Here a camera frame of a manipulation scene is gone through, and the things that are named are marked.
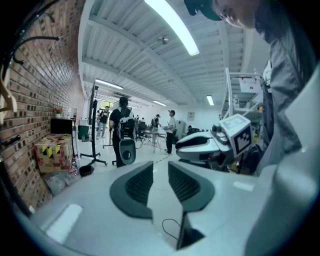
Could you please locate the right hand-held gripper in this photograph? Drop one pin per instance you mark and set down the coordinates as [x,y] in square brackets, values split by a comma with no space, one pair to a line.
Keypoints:
[240,140]

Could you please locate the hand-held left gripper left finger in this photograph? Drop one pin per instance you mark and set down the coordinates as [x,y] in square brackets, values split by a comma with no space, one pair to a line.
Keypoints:
[125,197]

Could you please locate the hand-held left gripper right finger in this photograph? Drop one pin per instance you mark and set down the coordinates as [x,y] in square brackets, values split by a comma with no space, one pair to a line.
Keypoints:
[205,195]

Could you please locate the black coat rack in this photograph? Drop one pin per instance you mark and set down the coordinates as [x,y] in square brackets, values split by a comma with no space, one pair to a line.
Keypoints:
[37,38]

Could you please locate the white metal shelving rack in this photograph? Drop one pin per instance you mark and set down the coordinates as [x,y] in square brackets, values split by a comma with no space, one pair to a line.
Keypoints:
[228,95]

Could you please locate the wooden hanger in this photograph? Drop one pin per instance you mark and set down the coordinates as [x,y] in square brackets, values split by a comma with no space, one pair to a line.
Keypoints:
[10,97]

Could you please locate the white folding table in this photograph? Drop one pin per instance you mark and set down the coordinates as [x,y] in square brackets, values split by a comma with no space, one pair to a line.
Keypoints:
[155,133]

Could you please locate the trash can with black liner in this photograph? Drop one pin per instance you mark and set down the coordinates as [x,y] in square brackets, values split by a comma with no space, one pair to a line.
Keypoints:
[86,171]

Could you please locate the long ceiling light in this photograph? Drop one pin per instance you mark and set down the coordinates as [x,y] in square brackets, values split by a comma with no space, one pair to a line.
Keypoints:
[159,103]
[175,25]
[210,100]
[108,84]

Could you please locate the clear plastic bags pile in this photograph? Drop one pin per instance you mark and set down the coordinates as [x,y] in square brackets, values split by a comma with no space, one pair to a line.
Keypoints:
[60,178]

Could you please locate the green bin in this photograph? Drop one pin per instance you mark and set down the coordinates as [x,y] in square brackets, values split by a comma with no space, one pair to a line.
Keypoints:
[83,131]

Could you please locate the cardboard box with striped tape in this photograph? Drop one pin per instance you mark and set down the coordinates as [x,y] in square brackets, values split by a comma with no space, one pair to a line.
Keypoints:
[53,155]

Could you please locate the black cabinet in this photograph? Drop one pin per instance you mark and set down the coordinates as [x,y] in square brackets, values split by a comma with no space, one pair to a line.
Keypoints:
[61,126]

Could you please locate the person's clothed body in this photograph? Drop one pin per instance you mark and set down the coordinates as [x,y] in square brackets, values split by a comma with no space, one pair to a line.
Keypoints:
[285,100]

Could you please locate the small flower pot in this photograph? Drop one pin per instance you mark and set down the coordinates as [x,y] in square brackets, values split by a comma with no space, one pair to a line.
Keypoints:
[58,113]

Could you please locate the person's head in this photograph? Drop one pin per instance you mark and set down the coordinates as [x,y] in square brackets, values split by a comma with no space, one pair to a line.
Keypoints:
[240,15]

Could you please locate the black head-worn camera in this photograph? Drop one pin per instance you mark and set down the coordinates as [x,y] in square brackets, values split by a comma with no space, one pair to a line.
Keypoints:
[202,8]

